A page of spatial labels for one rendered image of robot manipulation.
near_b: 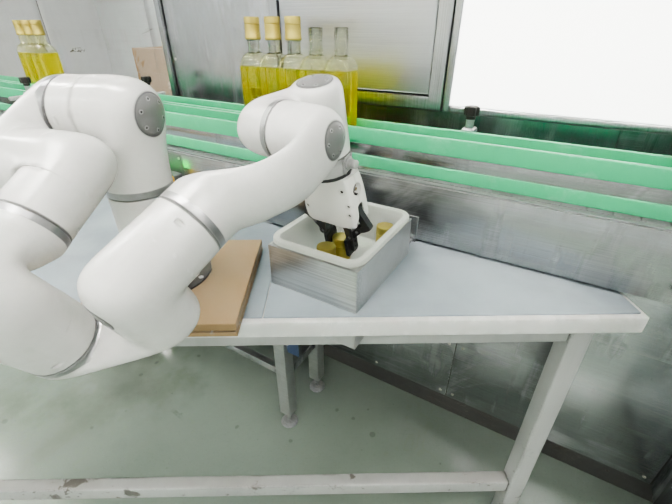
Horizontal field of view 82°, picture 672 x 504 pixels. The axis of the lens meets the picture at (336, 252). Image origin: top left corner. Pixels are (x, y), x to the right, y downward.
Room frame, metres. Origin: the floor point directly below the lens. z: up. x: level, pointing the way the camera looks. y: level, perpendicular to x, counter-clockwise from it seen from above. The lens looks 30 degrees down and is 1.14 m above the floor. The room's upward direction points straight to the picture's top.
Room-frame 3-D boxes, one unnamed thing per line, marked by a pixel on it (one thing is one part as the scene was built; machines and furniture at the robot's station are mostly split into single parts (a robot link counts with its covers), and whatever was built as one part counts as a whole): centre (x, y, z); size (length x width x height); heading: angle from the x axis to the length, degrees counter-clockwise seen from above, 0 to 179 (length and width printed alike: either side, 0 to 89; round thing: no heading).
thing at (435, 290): (1.22, 0.31, 0.73); 1.58 x 1.52 x 0.04; 91
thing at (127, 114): (0.56, 0.31, 1.01); 0.13 x 0.10 x 0.16; 74
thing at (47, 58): (1.48, 1.00, 1.02); 0.06 x 0.06 x 0.28; 59
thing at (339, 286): (0.64, -0.03, 0.79); 0.27 x 0.17 x 0.08; 149
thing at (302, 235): (0.61, -0.02, 0.80); 0.22 x 0.17 x 0.09; 149
